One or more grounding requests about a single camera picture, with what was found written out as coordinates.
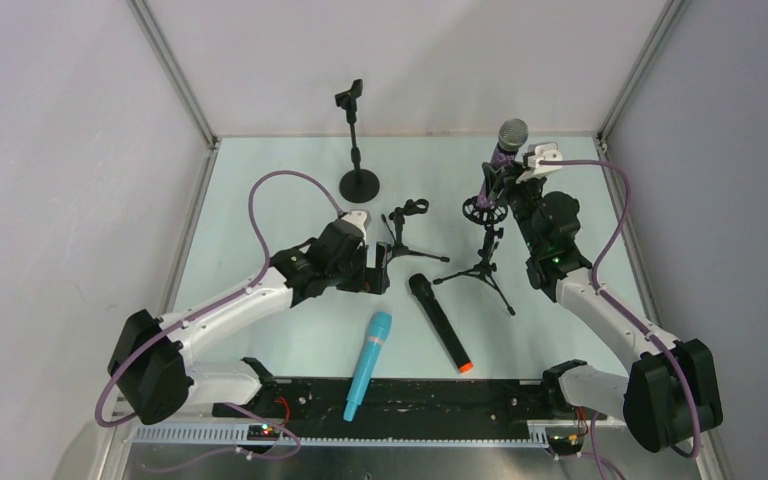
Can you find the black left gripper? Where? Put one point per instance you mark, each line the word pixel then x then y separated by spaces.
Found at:
pixel 371 270

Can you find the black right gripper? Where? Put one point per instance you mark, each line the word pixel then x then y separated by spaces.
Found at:
pixel 513 183

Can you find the black shock-mount tripod stand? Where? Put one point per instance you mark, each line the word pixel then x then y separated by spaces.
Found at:
pixel 490 218

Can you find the purple glitter microphone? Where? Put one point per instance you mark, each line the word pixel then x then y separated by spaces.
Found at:
pixel 512 135

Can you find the small black tripod microphone stand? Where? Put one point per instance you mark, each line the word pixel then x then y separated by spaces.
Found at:
pixel 395 222

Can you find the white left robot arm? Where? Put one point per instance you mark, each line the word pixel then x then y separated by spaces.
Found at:
pixel 157 362

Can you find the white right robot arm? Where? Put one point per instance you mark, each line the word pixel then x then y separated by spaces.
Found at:
pixel 669 391

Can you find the black round-base microphone stand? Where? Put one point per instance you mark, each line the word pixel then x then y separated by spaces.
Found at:
pixel 359 185

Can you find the blue microphone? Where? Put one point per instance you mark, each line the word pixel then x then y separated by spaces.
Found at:
pixel 376 335

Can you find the black microphone orange tip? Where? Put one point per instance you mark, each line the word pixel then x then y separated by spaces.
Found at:
pixel 421 289

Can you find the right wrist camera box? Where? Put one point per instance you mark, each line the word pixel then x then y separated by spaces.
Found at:
pixel 543 161

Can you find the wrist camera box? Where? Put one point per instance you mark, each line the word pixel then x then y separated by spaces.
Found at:
pixel 543 161
pixel 359 218

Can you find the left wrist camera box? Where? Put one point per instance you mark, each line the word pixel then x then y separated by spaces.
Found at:
pixel 359 218

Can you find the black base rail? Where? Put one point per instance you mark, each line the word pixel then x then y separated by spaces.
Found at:
pixel 419 409

